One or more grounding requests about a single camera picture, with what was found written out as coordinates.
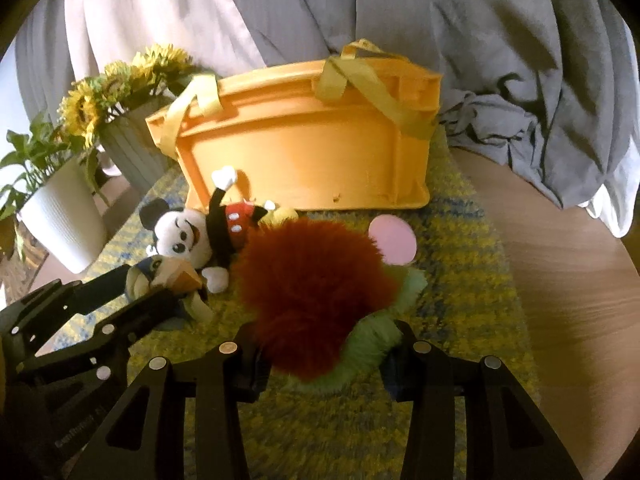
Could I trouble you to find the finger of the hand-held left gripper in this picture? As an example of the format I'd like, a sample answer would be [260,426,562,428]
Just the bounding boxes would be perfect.
[0,265,133,361]
[15,281,207,403]

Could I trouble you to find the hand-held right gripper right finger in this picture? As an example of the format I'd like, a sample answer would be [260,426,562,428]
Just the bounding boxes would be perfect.
[380,319,583,480]

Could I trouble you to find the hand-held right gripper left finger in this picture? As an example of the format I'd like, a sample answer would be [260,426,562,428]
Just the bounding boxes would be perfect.
[80,322,273,480]

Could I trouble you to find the white duck plush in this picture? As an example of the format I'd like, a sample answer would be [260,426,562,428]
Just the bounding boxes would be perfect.
[123,254,216,331]

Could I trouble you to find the red and green furry plush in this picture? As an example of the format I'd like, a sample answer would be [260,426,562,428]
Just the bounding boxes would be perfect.
[233,219,429,394]

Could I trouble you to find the orange crate with yellow handles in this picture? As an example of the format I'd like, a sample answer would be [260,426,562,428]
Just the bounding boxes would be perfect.
[144,38,444,214]

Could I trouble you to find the brown patterned cloth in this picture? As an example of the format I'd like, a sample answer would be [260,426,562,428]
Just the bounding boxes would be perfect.
[0,220,51,293]

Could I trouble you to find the green plant in white pot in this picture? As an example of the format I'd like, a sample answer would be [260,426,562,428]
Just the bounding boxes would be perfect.
[0,114,109,276]

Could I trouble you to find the black and white mouse plush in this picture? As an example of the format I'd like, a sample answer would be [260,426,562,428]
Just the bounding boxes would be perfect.
[138,165,301,294]

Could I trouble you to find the yellow and blue plaid runner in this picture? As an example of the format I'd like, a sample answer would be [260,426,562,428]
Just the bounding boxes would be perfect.
[37,125,544,480]

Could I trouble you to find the pink round disc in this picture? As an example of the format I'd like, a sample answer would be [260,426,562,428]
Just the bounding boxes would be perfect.
[368,213,419,267]

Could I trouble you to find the sunflowers in grey pot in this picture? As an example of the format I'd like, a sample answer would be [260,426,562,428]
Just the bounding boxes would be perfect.
[57,43,212,197]

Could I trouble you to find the grey curtain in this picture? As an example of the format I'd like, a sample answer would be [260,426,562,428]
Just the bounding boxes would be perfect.
[14,0,87,127]
[215,0,640,212]

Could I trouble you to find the white sheer curtain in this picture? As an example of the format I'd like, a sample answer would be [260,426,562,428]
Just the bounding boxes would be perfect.
[579,179,639,239]

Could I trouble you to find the pale pink curtain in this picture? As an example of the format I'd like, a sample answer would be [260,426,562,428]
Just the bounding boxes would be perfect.
[65,0,282,82]

